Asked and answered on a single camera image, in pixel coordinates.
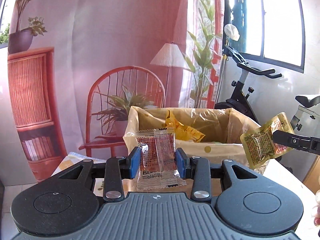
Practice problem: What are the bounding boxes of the clear red-brown snack packet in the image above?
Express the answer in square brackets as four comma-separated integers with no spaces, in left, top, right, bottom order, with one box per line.
[135,128,186,191]

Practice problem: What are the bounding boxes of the yellow meat snack packet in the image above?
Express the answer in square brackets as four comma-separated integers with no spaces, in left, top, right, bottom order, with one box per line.
[163,110,205,142]

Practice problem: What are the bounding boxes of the gold foil snack packet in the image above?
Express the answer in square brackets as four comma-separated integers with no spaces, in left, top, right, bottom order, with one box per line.
[240,112,294,169]

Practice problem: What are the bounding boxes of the person's right hand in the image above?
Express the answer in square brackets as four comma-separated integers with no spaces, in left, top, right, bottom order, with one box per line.
[313,190,320,226]

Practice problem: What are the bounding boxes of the cardboard box with plastic liner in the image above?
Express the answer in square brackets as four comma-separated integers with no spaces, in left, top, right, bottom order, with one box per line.
[122,105,271,193]

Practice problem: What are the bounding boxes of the checkered floral tablecloth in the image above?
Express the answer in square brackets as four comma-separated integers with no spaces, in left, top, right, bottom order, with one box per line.
[52,152,106,197]

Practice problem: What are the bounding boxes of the black exercise bike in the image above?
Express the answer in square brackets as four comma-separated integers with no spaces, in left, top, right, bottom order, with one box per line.
[214,45,319,137]

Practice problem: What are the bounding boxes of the printed room backdrop cloth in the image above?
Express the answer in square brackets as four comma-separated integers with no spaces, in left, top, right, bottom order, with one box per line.
[8,0,225,181]

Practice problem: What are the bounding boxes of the white cap on bike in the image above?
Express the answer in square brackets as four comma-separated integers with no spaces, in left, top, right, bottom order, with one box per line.
[224,23,240,41]

